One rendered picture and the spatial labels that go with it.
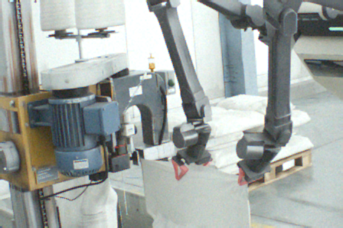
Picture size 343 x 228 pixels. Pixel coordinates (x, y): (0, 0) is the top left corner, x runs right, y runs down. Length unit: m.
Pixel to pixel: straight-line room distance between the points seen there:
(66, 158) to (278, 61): 0.74
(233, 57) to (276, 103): 6.54
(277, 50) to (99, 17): 0.63
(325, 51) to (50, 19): 0.94
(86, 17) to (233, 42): 6.30
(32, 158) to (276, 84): 0.86
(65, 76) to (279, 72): 0.64
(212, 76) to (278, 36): 6.58
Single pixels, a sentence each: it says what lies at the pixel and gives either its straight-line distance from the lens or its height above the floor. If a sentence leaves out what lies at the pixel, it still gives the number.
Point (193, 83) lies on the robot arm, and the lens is 2.08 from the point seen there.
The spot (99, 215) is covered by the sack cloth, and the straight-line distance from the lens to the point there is 2.70.
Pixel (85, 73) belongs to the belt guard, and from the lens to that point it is 2.02.
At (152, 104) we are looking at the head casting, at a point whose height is 1.22.
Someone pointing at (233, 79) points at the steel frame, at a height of 0.48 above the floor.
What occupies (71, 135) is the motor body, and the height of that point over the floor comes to 1.22.
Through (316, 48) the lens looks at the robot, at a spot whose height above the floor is 1.40.
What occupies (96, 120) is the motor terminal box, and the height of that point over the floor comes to 1.26.
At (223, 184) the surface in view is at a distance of 2.10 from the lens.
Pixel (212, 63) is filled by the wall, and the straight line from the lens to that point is 8.26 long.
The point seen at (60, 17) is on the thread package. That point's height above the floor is 1.57.
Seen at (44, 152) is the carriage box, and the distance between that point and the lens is 2.22.
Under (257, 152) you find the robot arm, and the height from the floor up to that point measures 1.16.
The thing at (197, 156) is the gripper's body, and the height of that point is 1.10.
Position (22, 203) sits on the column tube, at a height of 0.97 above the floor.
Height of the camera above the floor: 1.62
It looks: 8 degrees down
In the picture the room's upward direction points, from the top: 5 degrees counter-clockwise
